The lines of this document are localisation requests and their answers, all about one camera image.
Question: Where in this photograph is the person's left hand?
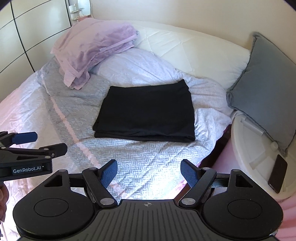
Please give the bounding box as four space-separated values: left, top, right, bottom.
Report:
0 184 9 222

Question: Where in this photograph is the cream quilted duvet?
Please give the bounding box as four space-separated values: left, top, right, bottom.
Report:
130 21 250 90

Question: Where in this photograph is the white round bedside table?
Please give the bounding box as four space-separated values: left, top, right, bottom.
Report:
231 114 295 201

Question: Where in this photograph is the grey cushion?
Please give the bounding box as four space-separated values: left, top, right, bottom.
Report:
226 32 295 156

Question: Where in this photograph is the lilac folded sheet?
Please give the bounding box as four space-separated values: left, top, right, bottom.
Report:
51 18 137 90

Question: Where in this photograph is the white shelf with items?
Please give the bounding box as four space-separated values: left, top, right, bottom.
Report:
68 0 91 22

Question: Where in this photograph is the black garment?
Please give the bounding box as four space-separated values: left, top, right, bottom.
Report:
93 79 195 143

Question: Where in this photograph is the white wardrobe with black lines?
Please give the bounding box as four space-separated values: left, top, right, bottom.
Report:
0 0 72 79

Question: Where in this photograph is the pink grey woven bedspread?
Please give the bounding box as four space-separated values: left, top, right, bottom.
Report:
1 48 232 200

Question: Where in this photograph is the dark smartphone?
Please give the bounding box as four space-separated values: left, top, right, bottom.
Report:
267 155 287 194

